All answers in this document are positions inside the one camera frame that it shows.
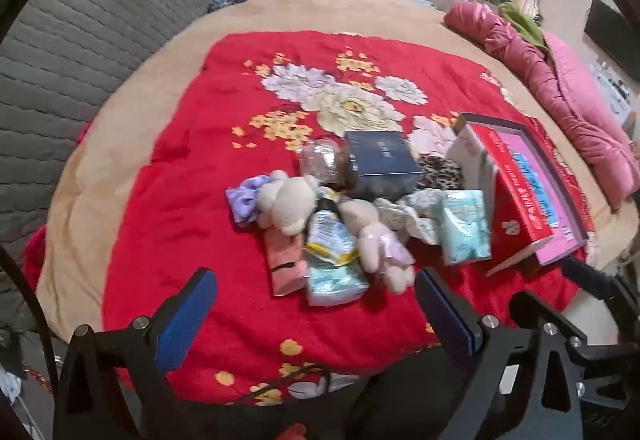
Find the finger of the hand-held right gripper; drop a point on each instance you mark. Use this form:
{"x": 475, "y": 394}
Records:
{"x": 595, "y": 280}
{"x": 545, "y": 310}

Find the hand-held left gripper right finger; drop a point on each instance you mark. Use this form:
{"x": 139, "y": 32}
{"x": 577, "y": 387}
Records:
{"x": 445, "y": 320}

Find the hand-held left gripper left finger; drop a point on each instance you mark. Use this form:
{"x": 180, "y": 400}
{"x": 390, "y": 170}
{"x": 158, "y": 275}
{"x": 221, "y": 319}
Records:
{"x": 185, "y": 320}

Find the light blue tissue packet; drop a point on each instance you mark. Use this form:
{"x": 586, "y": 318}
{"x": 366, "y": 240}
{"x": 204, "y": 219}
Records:
{"x": 462, "y": 225}
{"x": 335, "y": 282}

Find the white floral scrunchie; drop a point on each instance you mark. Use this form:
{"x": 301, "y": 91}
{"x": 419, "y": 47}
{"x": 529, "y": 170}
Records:
{"x": 410, "y": 220}

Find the pink bunny plush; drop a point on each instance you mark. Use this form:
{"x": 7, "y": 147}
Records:
{"x": 372, "y": 235}

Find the pink packet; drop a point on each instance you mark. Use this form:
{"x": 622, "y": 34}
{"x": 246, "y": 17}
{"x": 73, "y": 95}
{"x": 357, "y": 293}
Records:
{"x": 285, "y": 265}

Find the purple scrunchie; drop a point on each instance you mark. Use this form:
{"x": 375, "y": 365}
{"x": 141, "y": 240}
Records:
{"x": 242, "y": 200}

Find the yellow white tube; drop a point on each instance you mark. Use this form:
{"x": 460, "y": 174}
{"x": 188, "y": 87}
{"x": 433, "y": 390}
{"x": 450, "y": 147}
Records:
{"x": 327, "y": 235}

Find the cream teddy bear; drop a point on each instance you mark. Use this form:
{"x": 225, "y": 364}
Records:
{"x": 287, "y": 205}

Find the dark framed pink tray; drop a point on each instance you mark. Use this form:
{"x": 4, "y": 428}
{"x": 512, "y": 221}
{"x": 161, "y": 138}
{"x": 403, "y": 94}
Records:
{"x": 530, "y": 155}

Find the leopard print scrunchie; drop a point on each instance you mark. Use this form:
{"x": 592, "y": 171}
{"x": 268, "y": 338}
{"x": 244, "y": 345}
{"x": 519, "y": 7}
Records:
{"x": 440, "y": 172}

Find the red floral blanket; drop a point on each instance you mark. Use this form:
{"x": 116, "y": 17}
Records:
{"x": 200, "y": 170}

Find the pink quilt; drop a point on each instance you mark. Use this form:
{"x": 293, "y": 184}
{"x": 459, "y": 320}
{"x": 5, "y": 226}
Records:
{"x": 575, "y": 110}

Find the blue box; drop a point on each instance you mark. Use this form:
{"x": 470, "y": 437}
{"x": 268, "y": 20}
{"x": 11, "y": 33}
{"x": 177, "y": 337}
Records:
{"x": 382, "y": 160}

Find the clear plastic bag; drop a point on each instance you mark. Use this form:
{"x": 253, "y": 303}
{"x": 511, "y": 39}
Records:
{"x": 322, "y": 162}

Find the green cloth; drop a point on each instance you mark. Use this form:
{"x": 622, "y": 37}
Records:
{"x": 525, "y": 27}

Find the grey quilted cover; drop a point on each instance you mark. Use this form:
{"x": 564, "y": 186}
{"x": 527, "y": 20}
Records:
{"x": 75, "y": 45}

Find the light blue cloth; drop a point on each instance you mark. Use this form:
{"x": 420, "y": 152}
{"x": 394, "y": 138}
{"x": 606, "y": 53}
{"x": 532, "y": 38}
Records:
{"x": 417, "y": 1}

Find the beige fleece blanket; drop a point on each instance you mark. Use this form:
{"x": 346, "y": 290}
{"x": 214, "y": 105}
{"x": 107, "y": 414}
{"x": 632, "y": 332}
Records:
{"x": 300, "y": 10}

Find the black wall television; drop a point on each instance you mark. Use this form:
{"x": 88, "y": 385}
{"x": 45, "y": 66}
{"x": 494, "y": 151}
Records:
{"x": 612, "y": 37}

